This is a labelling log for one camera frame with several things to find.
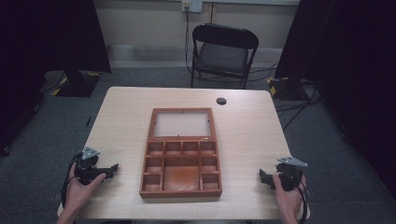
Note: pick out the wooden compartment box with lid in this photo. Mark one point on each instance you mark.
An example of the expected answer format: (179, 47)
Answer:
(181, 169)

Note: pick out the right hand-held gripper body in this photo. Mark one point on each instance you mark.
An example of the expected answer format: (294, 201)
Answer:
(291, 175)

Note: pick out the black stand base striped tape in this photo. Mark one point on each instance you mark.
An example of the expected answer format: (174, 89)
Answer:
(286, 88)
(77, 84)

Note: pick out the person's left hand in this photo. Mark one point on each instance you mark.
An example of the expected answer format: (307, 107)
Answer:
(76, 194)

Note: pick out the small dark floor object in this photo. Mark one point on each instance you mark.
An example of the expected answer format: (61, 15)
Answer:
(88, 121)

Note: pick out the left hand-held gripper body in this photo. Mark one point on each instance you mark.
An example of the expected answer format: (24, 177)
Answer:
(87, 169)

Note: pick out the black curtain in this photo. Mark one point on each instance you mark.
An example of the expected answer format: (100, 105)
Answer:
(46, 46)
(348, 62)

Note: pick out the white wall socket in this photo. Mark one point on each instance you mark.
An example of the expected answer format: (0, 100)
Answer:
(192, 5)

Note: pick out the black folding chair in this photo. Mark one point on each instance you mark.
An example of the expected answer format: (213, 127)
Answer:
(222, 57)

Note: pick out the person's right hand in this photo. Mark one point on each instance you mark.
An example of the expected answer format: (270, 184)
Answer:
(289, 200)

